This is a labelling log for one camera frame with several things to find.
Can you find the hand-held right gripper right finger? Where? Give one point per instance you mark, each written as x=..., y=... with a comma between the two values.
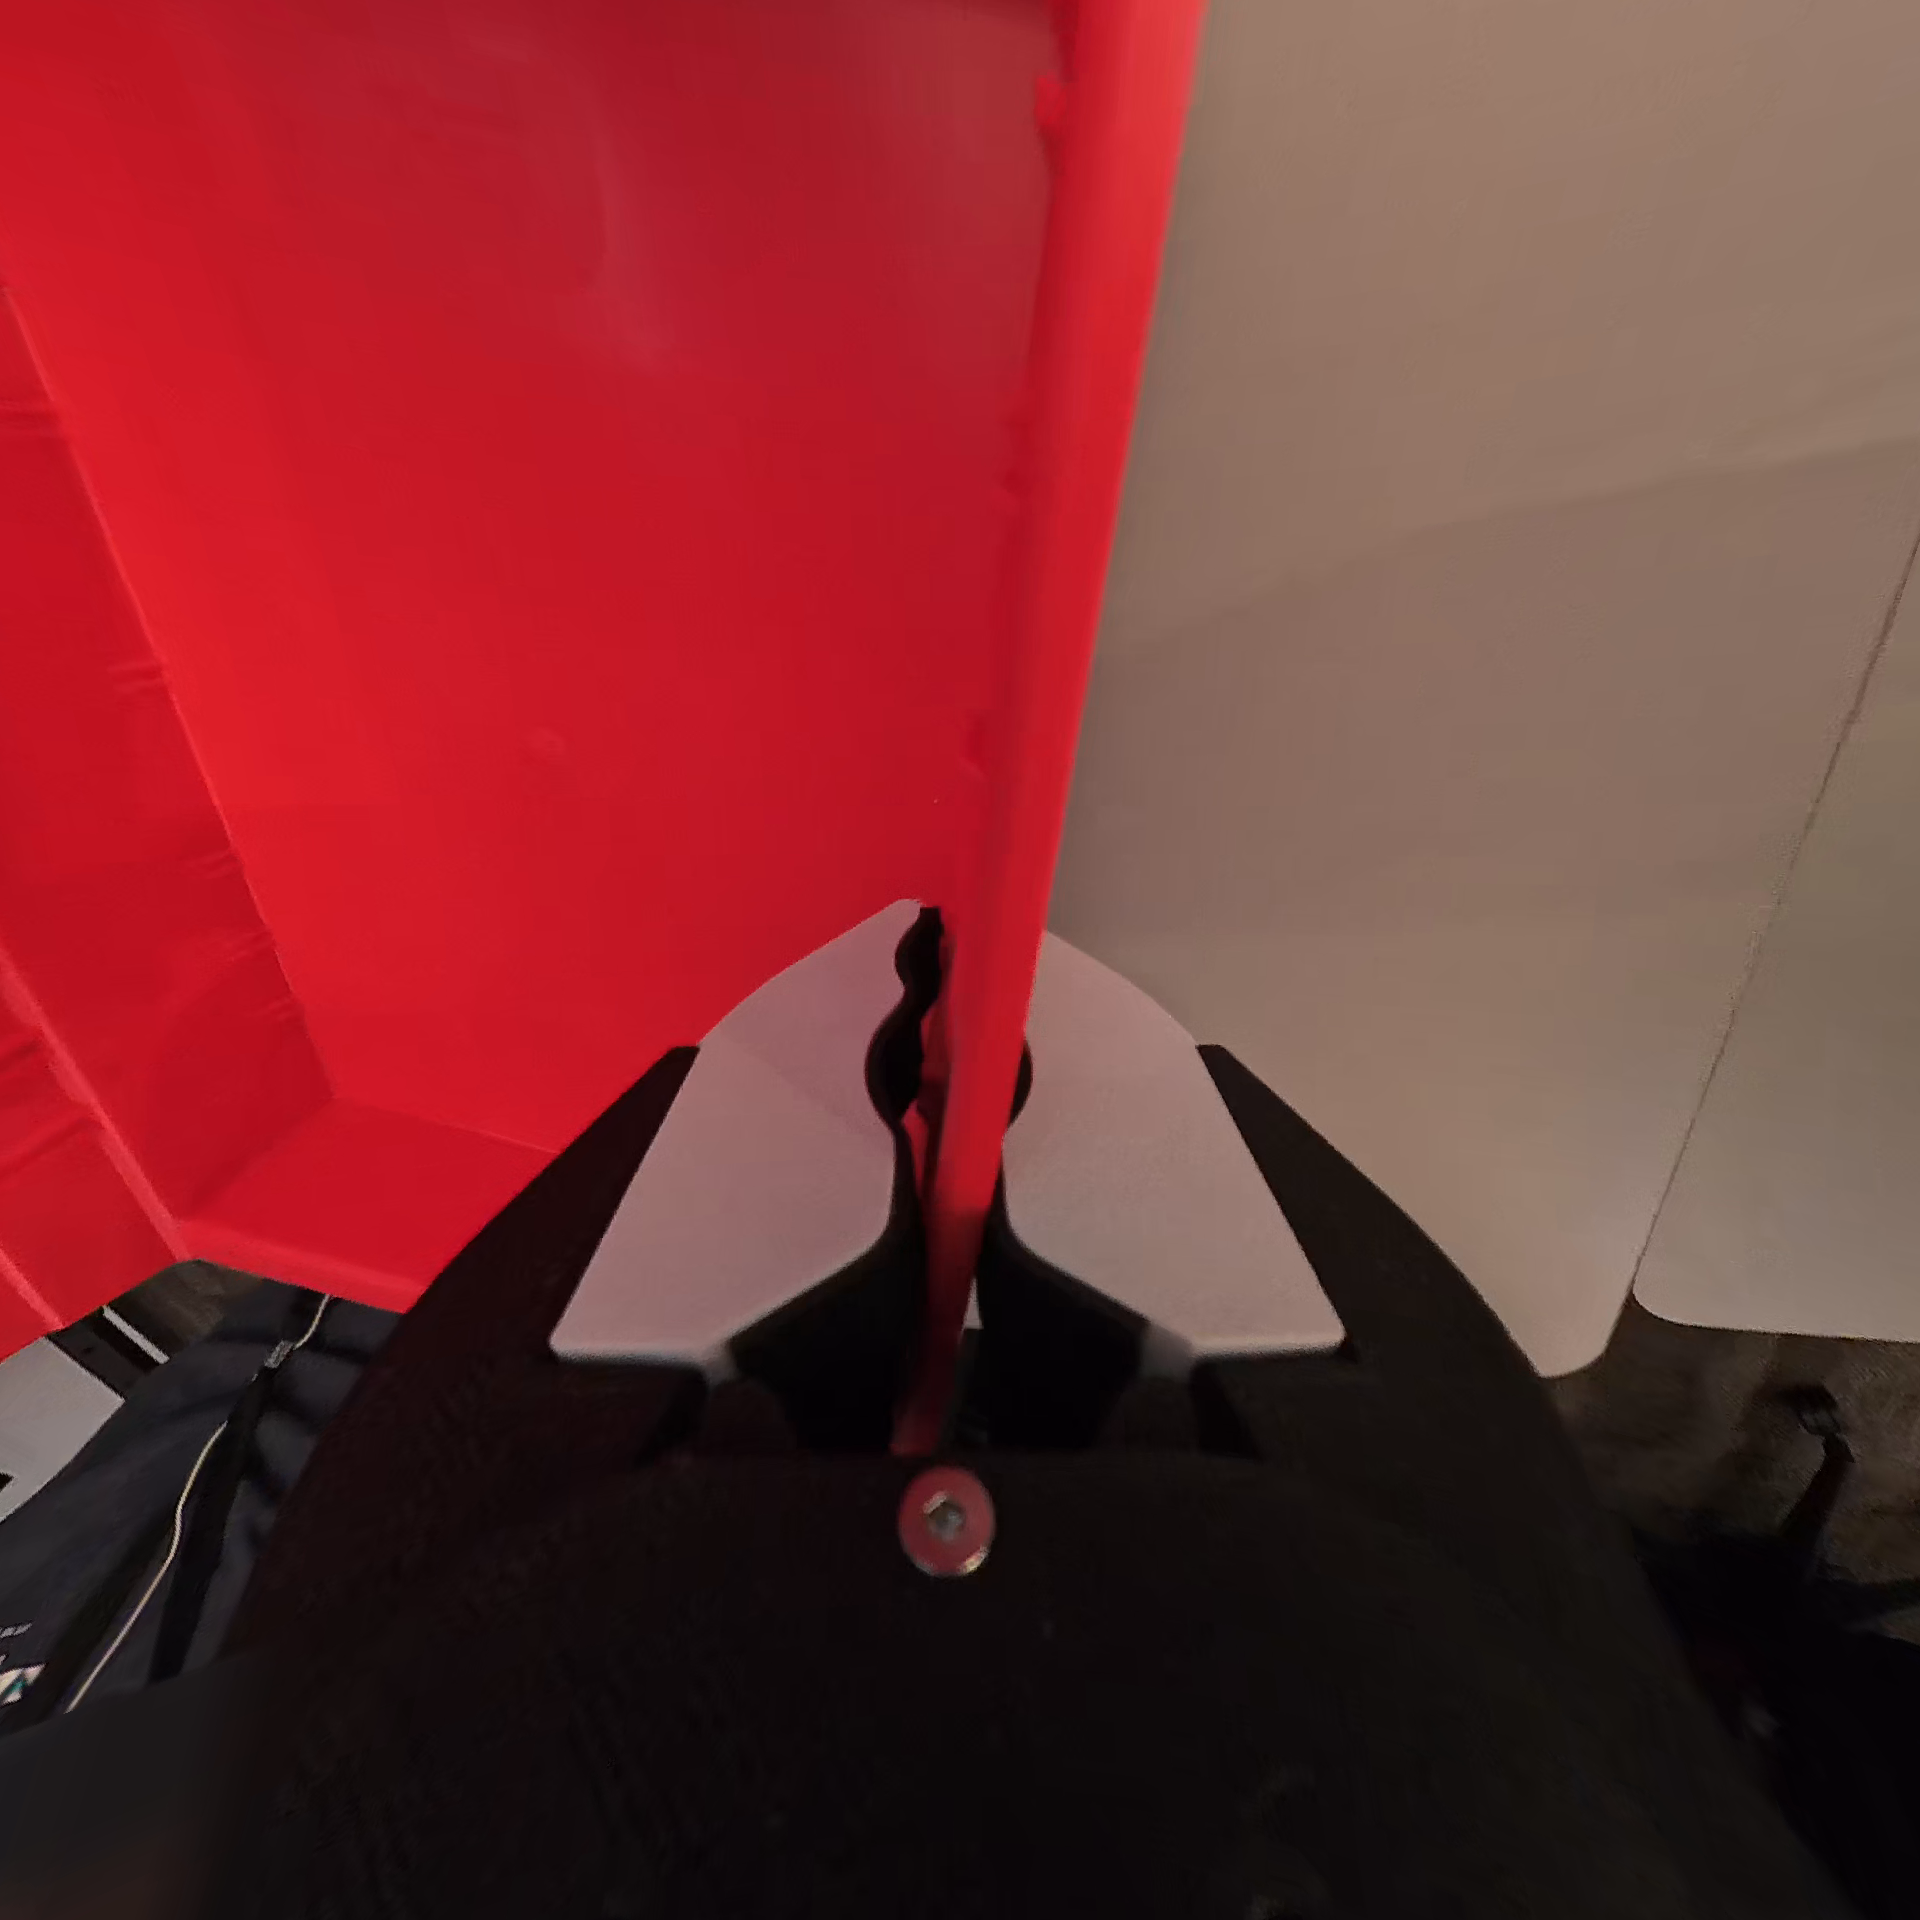
x=1171, y=1200

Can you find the red plastic bin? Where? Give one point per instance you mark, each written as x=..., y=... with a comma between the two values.
x=524, y=524

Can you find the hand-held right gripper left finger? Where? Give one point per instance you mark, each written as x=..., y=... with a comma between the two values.
x=721, y=1200

